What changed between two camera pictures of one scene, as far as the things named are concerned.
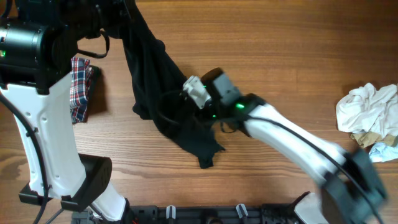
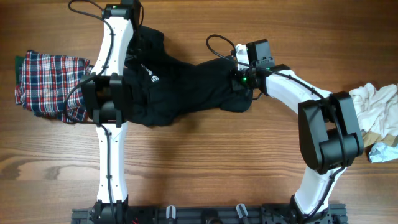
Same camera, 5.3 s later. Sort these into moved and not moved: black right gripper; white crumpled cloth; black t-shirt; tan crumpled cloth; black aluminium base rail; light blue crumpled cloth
Moved: black right gripper; black t-shirt
Not moved: tan crumpled cloth; black aluminium base rail; light blue crumpled cloth; white crumpled cloth
